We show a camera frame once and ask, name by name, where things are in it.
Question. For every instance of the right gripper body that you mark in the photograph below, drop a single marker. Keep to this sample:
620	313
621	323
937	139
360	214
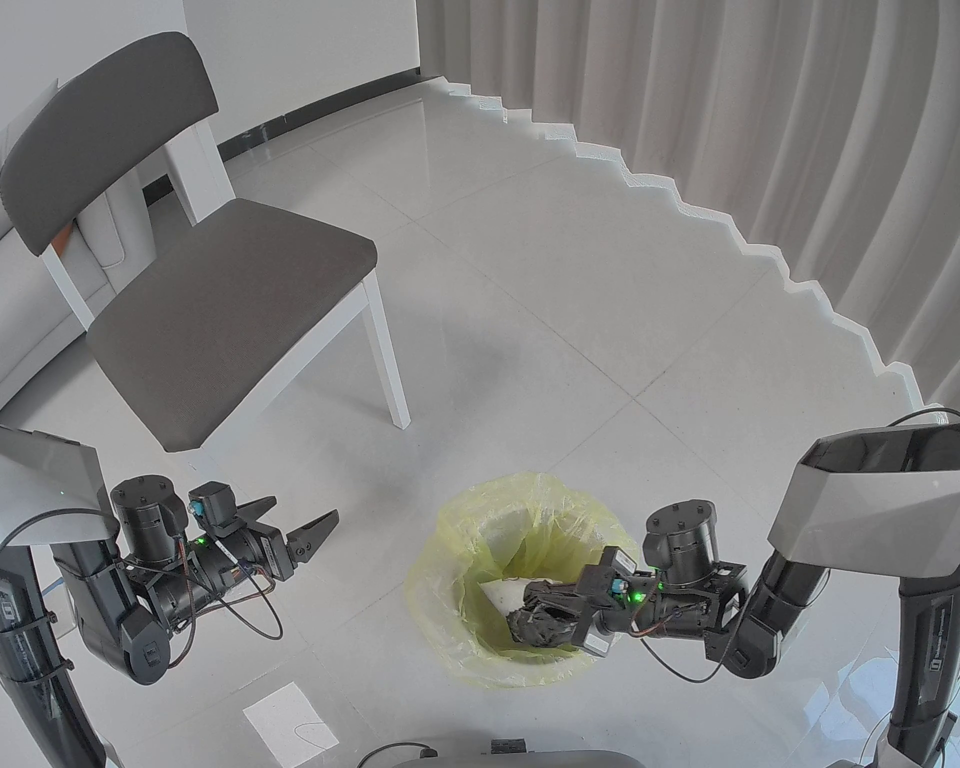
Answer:
630	615

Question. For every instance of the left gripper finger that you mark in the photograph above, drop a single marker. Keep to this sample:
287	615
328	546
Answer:
311	536
255	511

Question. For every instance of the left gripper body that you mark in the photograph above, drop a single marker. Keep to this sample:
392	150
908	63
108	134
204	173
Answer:
259	555

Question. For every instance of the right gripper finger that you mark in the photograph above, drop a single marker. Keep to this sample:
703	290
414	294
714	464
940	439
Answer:
555	592

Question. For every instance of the yellow plastic bag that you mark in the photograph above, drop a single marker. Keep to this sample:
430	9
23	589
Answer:
457	540

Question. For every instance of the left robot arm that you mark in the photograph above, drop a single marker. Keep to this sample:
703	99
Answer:
97	600

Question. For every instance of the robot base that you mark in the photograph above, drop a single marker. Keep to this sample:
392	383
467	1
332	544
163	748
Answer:
570	759

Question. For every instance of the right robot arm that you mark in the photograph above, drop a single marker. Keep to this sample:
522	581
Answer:
862	495

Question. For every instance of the white trash bin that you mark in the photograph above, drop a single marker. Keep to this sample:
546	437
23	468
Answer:
504	529

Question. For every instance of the grey white chair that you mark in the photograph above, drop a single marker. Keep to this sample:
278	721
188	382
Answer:
240	315

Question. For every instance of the white sofa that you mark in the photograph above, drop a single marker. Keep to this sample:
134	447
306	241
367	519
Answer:
90	240

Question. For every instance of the white curtain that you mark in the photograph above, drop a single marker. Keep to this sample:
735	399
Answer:
750	150

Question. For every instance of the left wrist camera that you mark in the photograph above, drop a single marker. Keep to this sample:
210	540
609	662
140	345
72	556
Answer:
217	504

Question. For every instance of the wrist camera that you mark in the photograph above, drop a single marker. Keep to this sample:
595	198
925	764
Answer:
217	504
615	566

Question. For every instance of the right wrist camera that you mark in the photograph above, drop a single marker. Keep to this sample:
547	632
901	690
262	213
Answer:
615	566

